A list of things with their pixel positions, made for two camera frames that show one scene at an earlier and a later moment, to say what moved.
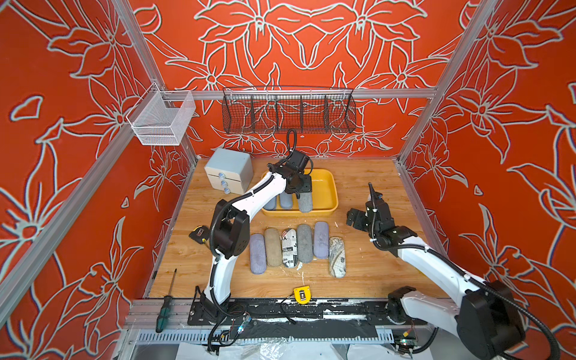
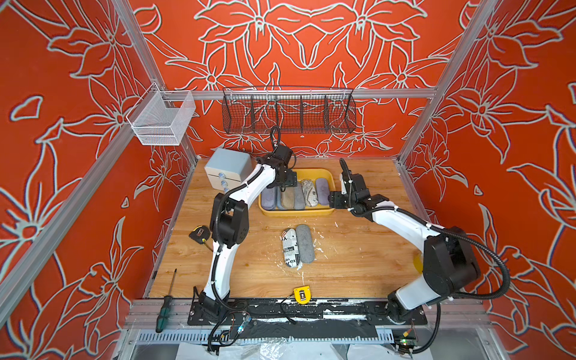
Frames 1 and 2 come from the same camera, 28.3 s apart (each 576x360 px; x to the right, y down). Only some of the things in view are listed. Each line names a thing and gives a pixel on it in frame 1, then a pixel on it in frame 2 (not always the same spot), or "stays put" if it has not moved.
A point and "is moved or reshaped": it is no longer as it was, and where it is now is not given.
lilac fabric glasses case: [321, 239] -> [323, 191]
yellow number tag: [302, 295] stays put
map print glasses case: [337, 257] -> [310, 192]
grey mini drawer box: [229, 171] stays put
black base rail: [355, 312] stays put
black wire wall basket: [288, 110] stays put
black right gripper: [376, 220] -> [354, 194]
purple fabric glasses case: [257, 254] -> [268, 196]
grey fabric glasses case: [305, 202] is moved or reshaped
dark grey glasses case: [305, 243] stays put
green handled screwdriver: [163, 315] stays put
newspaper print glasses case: [289, 248] stays put
